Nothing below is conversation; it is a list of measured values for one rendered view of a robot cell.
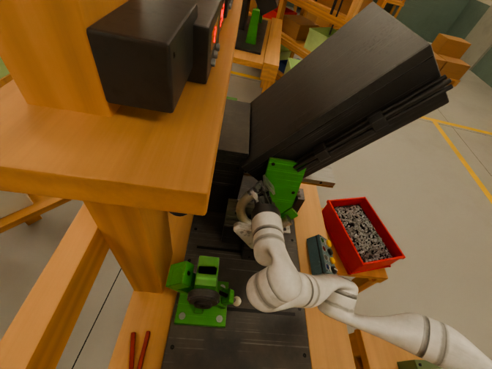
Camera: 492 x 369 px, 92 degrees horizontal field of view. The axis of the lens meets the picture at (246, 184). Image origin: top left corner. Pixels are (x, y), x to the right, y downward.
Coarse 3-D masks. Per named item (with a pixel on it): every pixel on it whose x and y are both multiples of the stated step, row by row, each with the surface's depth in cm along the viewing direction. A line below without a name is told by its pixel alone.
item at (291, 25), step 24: (288, 0) 292; (312, 0) 275; (336, 0) 245; (360, 0) 232; (384, 0) 251; (288, 24) 317; (312, 24) 314; (336, 24) 253; (288, 48) 316; (312, 48) 294
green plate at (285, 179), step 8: (272, 160) 68; (280, 160) 68; (288, 160) 68; (272, 168) 69; (280, 168) 69; (288, 168) 69; (296, 168) 69; (272, 176) 71; (280, 176) 71; (288, 176) 71; (296, 176) 71; (280, 184) 73; (288, 184) 73; (296, 184) 73; (280, 192) 74; (288, 192) 74; (296, 192) 74; (272, 200) 76; (280, 200) 76; (288, 200) 76; (280, 208) 78; (288, 208) 78
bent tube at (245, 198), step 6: (264, 174) 70; (264, 180) 68; (264, 186) 69; (270, 186) 71; (246, 192) 72; (240, 198) 72; (246, 198) 71; (252, 198) 71; (240, 204) 72; (246, 204) 73; (240, 210) 74; (240, 216) 75; (246, 216) 76; (246, 222) 76
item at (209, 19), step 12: (192, 0) 36; (204, 0) 37; (216, 0) 38; (228, 0) 56; (204, 12) 33; (216, 12) 35; (204, 24) 30; (216, 24) 36; (204, 36) 30; (216, 36) 38; (204, 48) 31; (216, 48) 41; (204, 60) 32; (192, 72) 33; (204, 72) 33
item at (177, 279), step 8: (176, 264) 58; (184, 264) 56; (192, 264) 58; (176, 272) 56; (184, 272) 55; (192, 272) 57; (168, 280) 56; (176, 280) 55; (184, 280) 54; (192, 280) 57; (176, 288) 56; (184, 288) 58; (192, 288) 60; (224, 288) 71; (224, 296) 67; (232, 296) 68; (224, 304) 68
